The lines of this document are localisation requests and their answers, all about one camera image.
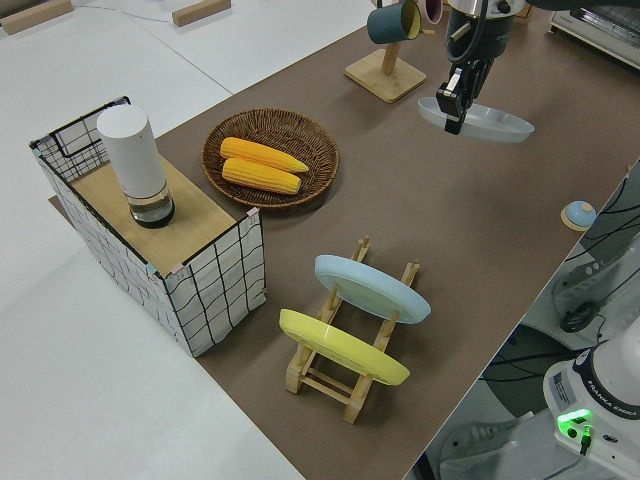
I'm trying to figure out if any wooden mug stand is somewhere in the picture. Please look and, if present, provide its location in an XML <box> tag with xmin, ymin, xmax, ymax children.
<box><xmin>344</xmin><ymin>0</ymin><xmax>435</xmax><ymax>105</ymax></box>

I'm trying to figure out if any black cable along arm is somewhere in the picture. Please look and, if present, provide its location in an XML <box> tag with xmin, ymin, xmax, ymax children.
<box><xmin>445</xmin><ymin>0</ymin><xmax>490</xmax><ymax>64</ymax></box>

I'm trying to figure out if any light blue plate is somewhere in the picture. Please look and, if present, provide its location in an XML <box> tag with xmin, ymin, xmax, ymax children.
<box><xmin>314</xmin><ymin>254</ymin><xmax>432</xmax><ymax>326</ymax></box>

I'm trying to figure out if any wooden block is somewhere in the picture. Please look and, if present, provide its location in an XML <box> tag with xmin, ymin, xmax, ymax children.
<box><xmin>172</xmin><ymin>0</ymin><xmax>232</xmax><ymax>27</ymax></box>
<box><xmin>0</xmin><ymin>0</ymin><xmax>74</xmax><ymax>35</ymax></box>

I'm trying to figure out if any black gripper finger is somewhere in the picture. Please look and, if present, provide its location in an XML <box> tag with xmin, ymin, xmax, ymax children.
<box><xmin>462</xmin><ymin>74</ymin><xmax>480</xmax><ymax>121</ymax></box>
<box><xmin>436</xmin><ymin>74</ymin><xmax>474</xmax><ymax>135</ymax></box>

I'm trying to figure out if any blue bell on wooden base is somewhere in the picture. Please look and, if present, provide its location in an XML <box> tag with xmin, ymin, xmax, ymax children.
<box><xmin>559</xmin><ymin>199</ymin><xmax>596</xmax><ymax>232</ymax></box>

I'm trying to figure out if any yellow corn cob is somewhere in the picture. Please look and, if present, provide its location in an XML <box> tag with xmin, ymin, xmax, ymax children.
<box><xmin>221</xmin><ymin>157</ymin><xmax>303</xmax><ymax>195</ymax></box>
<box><xmin>219</xmin><ymin>137</ymin><xmax>310</xmax><ymax>174</ymax></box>

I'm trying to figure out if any black wire grid box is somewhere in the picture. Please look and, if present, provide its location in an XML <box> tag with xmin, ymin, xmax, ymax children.
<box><xmin>28</xmin><ymin>94</ymin><xmax>266</xmax><ymax>359</ymax></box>

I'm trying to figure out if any brown wicker basket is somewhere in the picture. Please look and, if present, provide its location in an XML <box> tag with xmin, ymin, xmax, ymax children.
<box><xmin>201</xmin><ymin>107</ymin><xmax>341</xmax><ymax>209</ymax></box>

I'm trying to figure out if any wooden plate rack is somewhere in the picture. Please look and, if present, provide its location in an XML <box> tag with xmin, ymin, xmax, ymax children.
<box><xmin>284</xmin><ymin>234</ymin><xmax>422</xmax><ymax>425</ymax></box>

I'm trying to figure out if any brown table mat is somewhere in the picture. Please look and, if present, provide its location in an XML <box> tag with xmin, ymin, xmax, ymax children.
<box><xmin>48</xmin><ymin>0</ymin><xmax>640</xmax><ymax>480</ymax></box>

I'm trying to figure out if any gray plate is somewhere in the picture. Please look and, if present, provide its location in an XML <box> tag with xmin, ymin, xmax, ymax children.
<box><xmin>417</xmin><ymin>96</ymin><xmax>536</xmax><ymax>145</ymax></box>

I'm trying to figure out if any dark teal mug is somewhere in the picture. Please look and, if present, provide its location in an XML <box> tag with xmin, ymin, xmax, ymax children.
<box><xmin>367</xmin><ymin>0</ymin><xmax>424</xmax><ymax>44</ymax></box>

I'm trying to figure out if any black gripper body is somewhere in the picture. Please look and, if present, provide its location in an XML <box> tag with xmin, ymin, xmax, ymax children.
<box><xmin>446</xmin><ymin>12</ymin><xmax>516</xmax><ymax>109</ymax></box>

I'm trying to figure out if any wooden board lid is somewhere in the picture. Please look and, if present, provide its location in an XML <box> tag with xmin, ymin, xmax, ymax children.
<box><xmin>71</xmin><ymin>154</ymin><xmax>237</xmax><ymax>266</ymax></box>

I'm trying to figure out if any yellow plate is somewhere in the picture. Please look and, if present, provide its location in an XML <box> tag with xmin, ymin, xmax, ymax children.
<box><xmin>278</xmin><ymin>308</ymin><xmax>412</xmax><ymax>386</ymax></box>

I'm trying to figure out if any white cylinder with glass base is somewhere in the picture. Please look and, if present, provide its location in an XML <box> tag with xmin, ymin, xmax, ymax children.
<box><xmin>96</xmin><ymin>104</ymin><xmax>177</xmax><ymax>230</ymax></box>

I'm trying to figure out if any gray sneaker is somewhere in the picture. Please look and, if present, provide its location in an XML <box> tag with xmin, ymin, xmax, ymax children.
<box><xmin>439</xmin><ymin>418</ymin><xmax>524</xmax><ymax>469</ymax></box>

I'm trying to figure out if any white toaster oven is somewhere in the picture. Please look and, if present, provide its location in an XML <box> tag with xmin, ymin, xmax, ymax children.
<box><xmin>547</xmin><ymin>2</ymin><xmax>640</xmax><ymax>71</ymax></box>

